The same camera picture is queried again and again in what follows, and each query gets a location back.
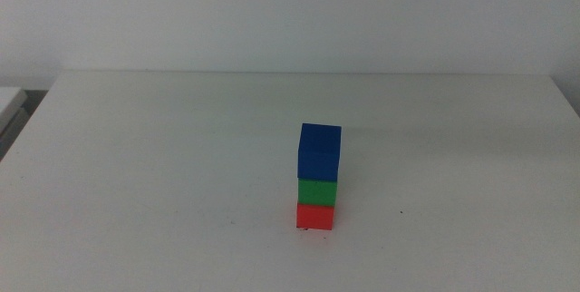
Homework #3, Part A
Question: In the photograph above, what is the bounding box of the red cube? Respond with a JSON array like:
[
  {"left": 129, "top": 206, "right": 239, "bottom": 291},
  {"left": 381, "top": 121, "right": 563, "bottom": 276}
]
[{"left": 295, "top": 202, "right": 335, "bottom": 231}]

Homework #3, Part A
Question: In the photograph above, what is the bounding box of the blue cube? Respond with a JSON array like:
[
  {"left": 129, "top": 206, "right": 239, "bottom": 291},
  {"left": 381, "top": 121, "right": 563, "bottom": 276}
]
[{"left": 296, "top": 122, "right": 343, "bottom": 182}]

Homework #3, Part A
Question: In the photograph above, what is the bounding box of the green cube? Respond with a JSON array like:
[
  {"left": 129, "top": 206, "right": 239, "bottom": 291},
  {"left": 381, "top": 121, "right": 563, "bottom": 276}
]
[{"left": 297, "top": 178, "right": 339, "bottom": 208}]

